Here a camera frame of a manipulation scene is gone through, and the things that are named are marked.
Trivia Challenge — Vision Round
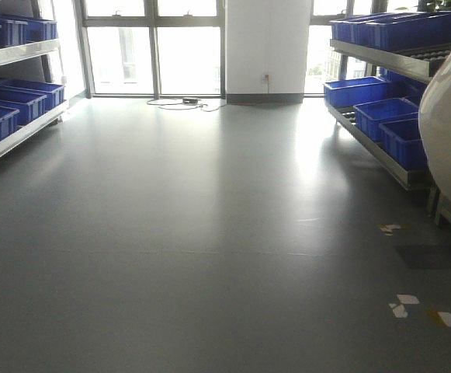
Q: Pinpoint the right steel shelf rack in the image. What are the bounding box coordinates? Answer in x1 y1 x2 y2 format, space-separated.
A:
324 7 451 244

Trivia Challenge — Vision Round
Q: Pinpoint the white cable on floor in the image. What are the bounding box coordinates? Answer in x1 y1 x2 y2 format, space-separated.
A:
145 96 226 113

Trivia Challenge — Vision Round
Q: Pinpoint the left steel shelf rack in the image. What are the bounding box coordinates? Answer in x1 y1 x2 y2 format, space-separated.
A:
0 1 68 158

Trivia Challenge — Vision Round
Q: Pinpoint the blue crate right lower far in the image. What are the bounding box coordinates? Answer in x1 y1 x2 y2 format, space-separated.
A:
323 76 390 107

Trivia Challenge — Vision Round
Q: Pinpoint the steel shelf rack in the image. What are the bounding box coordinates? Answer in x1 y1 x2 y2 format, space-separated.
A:
324 7 451 244
0 1 68 158

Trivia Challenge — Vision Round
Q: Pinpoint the black power adapter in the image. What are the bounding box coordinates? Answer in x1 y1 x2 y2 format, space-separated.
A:
182 97 200 105

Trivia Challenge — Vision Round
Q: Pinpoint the blue crate right lower front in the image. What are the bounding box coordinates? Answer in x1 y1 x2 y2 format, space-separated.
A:
379 118 428 170

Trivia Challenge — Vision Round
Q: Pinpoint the blue crate right lower middle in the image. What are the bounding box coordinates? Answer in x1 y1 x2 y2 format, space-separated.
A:
353 98 418 142

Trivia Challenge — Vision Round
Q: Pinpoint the blue crates right upper row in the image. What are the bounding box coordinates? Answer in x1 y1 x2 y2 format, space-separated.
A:
330 11 451 51

